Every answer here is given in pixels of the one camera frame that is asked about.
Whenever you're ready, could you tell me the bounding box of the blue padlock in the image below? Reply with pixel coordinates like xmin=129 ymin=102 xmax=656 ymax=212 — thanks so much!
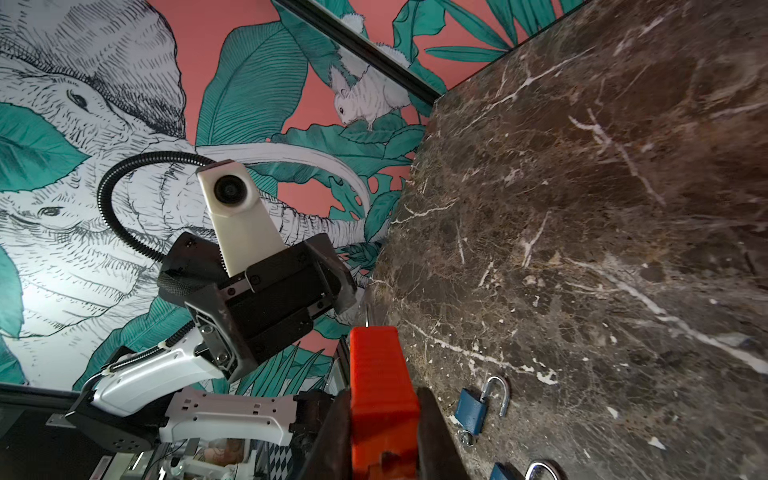
xmin=489 ymin=459 xmax=566 ymax=480
xmin=454 ymin=375 xmax=512 ymax=447

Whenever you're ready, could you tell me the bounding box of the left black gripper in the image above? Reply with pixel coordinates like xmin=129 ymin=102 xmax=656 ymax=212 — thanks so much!
xmin=157 ymin=233 xmax=357 ymax=382

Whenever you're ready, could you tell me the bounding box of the left black frame post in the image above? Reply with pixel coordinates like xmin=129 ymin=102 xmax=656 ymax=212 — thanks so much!
xmin=276 ymin=0 xmax=441 ymax=106

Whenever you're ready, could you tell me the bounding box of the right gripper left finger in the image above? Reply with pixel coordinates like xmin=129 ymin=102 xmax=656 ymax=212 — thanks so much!
xmin=298 ymin=389 xmax=353 ymax=480

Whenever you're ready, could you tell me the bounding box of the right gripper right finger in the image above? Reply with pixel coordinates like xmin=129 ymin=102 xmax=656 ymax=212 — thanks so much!
xmin=416 ymin=387 xmax=470 ymax=480

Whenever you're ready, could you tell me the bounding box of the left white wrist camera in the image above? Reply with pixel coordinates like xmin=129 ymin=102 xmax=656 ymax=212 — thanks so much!
xmin=196 ymin=160 xmax=286 ymax=277

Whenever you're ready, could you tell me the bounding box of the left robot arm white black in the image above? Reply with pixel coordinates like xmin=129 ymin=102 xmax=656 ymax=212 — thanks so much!
xmin=66 ymin=233 xmax=356 ymax=454

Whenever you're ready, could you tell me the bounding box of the red padlock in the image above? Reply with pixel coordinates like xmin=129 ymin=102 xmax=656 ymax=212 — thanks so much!
xmin=350 ymin=326 xmax=420 ymax=479

